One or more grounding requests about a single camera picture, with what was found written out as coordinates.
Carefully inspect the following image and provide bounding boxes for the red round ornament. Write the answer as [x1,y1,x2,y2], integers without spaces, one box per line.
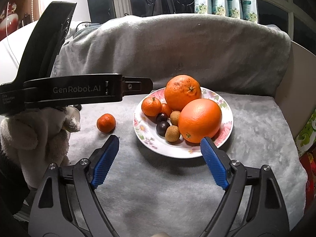
[0,2,20,40]

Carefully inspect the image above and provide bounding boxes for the green box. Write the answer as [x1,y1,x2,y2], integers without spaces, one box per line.
[295,115,316,154]

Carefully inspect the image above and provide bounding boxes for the grey blanket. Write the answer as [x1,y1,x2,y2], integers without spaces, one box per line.
[23,13,308,237]

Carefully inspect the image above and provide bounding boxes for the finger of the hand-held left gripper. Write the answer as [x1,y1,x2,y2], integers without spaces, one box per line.
[123,77,153,96]

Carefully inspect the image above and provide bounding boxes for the large spotted orange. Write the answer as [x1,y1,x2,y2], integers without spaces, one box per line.
[164,75,202,111]

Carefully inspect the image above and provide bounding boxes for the dark purple plum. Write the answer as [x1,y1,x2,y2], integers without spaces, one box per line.
[156,112,169,124]
[156,121,171,137]

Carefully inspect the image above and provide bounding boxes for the brown longan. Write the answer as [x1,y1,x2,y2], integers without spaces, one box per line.
[165,125,180,143]
[170,110,182,126]

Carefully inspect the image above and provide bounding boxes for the medium tangerine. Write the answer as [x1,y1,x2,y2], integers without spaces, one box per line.
[141,97,162,117]

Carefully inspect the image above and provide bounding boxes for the white floral plate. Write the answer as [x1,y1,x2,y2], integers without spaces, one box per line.
[133,87,234,159]

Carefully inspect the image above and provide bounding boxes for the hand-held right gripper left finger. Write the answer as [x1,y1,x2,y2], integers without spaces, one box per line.
[28,135,120,237]

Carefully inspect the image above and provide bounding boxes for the large smooth orange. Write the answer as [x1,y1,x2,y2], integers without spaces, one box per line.
[178,99,223,144]

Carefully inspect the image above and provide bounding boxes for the person's left hand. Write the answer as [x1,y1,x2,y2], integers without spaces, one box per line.
[0,106,81,189]

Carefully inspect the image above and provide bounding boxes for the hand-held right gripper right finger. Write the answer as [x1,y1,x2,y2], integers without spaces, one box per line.
[200,136,289,237]

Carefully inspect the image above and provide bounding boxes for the small orange kumquat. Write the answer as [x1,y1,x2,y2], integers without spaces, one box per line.
[161,103,172,118]

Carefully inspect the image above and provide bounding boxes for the small tangerine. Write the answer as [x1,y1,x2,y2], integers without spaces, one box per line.
[96,114,116,132]

